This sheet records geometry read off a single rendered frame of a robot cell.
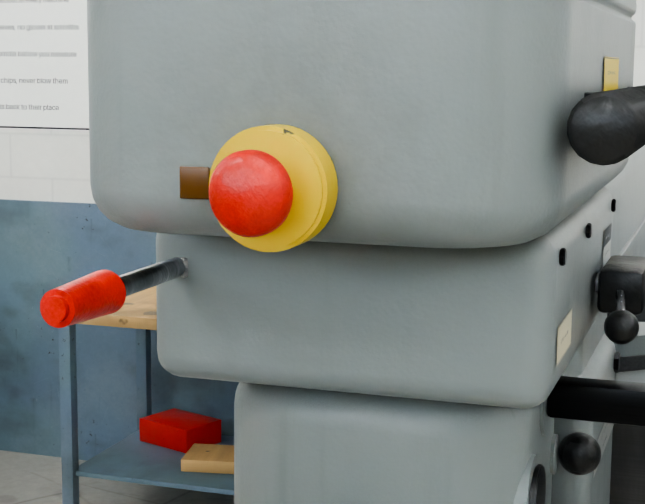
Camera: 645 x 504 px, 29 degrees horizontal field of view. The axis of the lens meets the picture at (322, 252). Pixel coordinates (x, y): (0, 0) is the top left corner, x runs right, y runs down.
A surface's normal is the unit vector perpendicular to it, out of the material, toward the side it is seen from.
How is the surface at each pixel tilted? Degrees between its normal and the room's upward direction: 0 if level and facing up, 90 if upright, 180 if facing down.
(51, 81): 90
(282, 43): 90
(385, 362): 90
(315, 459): 90
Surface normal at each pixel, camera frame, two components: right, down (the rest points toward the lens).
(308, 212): -0.32, 0.14
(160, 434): -0.62, 0.11
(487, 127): 0.17, 0.14
